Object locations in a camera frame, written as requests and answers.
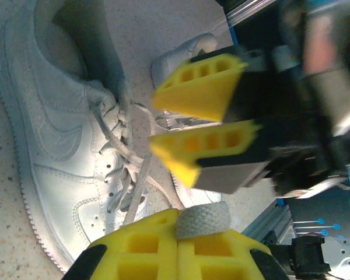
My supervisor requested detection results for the white sneaker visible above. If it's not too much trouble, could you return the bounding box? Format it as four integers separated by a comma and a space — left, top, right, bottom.
150, 32, 222, 207
0, 0, 181, 274

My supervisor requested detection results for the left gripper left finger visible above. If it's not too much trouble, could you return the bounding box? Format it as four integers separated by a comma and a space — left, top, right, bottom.
61, 208, 179, 280

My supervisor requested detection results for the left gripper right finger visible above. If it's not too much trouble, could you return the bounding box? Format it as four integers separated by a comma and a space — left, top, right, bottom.
177, 226, 291, 280

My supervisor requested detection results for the white shoelace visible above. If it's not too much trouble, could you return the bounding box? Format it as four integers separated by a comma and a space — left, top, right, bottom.
87, 78, 232, 242

